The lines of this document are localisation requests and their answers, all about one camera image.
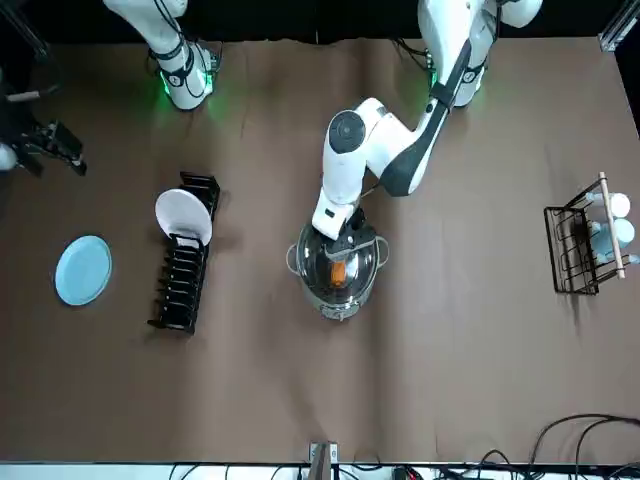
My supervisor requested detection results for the blue plate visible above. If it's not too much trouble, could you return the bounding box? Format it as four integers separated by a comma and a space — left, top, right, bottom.
53, 234, 113, 307

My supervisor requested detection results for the black cable with silver plug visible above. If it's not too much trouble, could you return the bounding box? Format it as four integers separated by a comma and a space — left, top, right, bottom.
5, 84, 62, 105

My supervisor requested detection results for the aluminium frame rail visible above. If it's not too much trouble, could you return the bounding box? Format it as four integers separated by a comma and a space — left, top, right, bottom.
0, 0, 51, 61
597, 0, 640, 51

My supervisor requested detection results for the white plate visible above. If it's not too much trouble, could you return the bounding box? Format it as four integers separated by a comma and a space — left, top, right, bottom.
154, 188, 212, 241

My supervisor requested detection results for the black wire cup rack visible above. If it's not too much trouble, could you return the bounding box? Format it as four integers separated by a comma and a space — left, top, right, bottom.
543, 172, 629, 296

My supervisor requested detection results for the black dish rack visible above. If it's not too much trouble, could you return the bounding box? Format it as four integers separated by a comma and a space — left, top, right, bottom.
147, 171, 221, 334

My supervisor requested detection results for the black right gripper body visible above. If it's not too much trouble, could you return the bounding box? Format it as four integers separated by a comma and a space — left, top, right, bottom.
10, 122, 61, 162

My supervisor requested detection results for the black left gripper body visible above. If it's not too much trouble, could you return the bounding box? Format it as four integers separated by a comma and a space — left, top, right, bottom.
323, 209, 379, 259

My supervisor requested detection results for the blue cup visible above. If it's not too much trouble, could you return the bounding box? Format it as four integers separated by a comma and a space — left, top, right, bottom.
589, 218, 635, 254

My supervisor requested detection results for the steel pot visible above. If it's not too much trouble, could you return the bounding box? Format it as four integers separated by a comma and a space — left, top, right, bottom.
286, 222, 391, 321

